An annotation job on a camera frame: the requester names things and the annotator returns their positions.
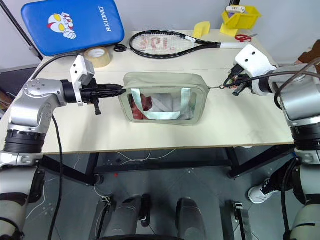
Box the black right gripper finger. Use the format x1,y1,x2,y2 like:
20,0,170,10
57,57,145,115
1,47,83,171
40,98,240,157
232,84,249,98
223,75,238,89

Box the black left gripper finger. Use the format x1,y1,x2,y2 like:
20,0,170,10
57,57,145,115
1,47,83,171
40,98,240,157
97,83,126,93
97,89,125,99

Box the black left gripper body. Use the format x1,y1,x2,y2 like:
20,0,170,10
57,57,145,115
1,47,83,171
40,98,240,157
79,77,104,116

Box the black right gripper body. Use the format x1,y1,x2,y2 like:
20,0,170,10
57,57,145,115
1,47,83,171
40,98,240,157
225,63,254,95

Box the green transparent zip pouch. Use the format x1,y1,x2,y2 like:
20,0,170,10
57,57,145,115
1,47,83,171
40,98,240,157
117,71,212,126

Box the red item inside pouch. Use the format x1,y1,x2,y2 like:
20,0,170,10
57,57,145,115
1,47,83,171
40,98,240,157
128,93,154,120

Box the white cloth inside pouch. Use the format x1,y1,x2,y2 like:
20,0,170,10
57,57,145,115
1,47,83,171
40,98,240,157
148,92,196,120

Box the brown packing tape roll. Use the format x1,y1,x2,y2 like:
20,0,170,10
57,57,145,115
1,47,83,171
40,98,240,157
83,46,114,69

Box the black tennis racket white grip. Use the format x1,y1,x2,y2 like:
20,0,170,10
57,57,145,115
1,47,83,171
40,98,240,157
128,30,249,60

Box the yellow plastic storage bin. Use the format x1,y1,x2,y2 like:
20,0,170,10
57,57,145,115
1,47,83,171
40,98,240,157
220,5,263,37

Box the white box with print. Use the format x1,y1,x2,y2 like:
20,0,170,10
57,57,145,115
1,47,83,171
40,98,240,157
225,5,247,14

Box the blue cartoon print pad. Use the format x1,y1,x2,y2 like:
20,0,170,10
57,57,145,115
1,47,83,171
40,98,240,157
20,0,126,57

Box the brown cardboard piece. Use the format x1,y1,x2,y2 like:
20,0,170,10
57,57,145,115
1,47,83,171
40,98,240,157
297,39,320,66

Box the black slanted stand pole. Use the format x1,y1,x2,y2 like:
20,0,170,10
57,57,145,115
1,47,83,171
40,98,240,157
0,0,45,61

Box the white black sneaker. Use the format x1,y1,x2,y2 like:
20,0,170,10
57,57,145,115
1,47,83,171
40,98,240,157
247,177,276,205

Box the dark rounded robot leg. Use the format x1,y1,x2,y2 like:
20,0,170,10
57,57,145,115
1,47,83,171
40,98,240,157
175,197,207,239
113,194,152,239

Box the grey floor stand foot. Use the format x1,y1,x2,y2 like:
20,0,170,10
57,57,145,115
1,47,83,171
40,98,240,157
87,196,114,240
224,199,252,240

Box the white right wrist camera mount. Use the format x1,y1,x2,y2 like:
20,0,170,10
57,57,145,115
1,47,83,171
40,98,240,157
234,44,279,79

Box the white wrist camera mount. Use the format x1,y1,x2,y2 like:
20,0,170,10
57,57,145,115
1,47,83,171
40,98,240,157
69,54,97,107
234,44,279,79

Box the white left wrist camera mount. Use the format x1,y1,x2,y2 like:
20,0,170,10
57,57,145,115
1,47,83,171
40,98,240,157
69,54,97,107

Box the black handled scissors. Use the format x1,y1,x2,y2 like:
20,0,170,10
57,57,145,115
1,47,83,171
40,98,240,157
113,43,130,53

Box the red handled scissors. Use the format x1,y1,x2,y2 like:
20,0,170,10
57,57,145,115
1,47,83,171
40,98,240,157
234,32,259,42

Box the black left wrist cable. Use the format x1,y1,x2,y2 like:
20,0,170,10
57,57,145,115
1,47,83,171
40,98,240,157
33,52,85,81

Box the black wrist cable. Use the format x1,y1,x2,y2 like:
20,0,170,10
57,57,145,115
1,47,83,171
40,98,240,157
33,52,85,81
246,58,320,111

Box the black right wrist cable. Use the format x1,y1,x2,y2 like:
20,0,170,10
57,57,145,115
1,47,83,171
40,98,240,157
246,58,320,111

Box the white string on floor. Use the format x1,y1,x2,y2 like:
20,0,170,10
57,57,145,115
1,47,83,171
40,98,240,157
24,147,177,226

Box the black hanging arm cable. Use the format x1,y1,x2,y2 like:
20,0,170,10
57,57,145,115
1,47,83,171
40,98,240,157
46,113,64,240

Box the black metal table frame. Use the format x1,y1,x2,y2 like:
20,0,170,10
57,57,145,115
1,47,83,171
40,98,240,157
37,145,296,187

